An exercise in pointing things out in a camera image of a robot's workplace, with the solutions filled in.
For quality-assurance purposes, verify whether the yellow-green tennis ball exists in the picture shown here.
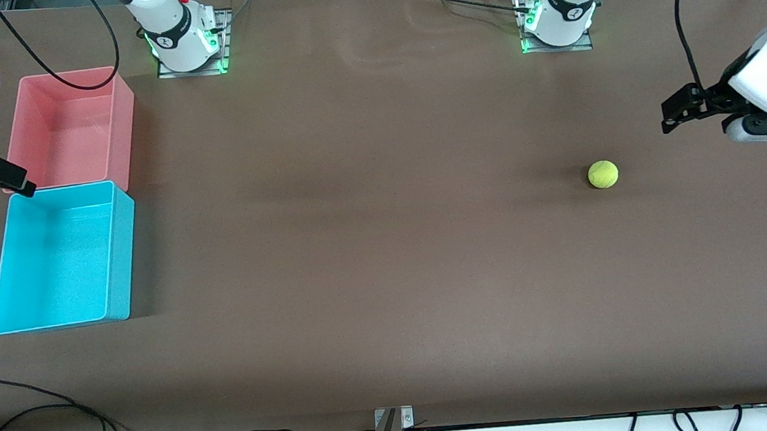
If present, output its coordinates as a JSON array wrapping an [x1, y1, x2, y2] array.
[[586, 158, 620, 190]]

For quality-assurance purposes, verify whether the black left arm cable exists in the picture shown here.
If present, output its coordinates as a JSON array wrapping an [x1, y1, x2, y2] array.
[[674, 0, 720, 89]]

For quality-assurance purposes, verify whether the pink plastic bin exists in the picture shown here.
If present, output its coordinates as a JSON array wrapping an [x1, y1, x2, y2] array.
[[0, 64, 144, 202]]

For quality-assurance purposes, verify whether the blue plastic bin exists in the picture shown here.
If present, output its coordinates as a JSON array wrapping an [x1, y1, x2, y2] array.
[[0, 178, 147, 336]]

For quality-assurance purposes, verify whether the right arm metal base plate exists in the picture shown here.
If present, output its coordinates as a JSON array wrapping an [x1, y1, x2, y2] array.
[[152, 8, 237, 80]]

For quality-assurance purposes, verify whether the small metal table bracket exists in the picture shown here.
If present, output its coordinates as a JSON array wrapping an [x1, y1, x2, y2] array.
[[373, 405, 415, 431]]

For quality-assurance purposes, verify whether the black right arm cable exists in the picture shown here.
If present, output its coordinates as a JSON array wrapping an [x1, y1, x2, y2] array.
[[0, 0, 127, 138]]

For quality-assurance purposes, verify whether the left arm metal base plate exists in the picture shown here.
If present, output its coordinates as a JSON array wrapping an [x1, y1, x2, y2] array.
[[512, 0, 595, 57]]

